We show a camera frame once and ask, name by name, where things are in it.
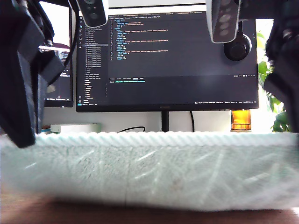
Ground pale green fluffy tea towel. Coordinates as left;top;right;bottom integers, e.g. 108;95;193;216
0;131;299;212

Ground smaller black monitor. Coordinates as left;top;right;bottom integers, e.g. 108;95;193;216
38;1;73;108

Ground green leafy plant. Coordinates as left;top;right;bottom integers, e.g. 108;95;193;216
256;31;292;133

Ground white flat box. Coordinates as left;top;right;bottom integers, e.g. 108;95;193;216
50;123;102;134

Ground pale pot with amber glass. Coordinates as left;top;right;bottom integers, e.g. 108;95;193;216
231;109;252;133

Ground black headphones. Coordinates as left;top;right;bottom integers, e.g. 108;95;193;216
223;21;253;62

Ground large black monitor with stand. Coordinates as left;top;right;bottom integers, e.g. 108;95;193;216
75;3;259;133

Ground thin black camera cable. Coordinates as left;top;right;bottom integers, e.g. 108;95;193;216
46;0;79;86

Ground black cable with plug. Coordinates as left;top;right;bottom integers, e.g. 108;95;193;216
116;126;146;133

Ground black monitor power cable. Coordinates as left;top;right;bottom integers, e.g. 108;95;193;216
189;111;196;133

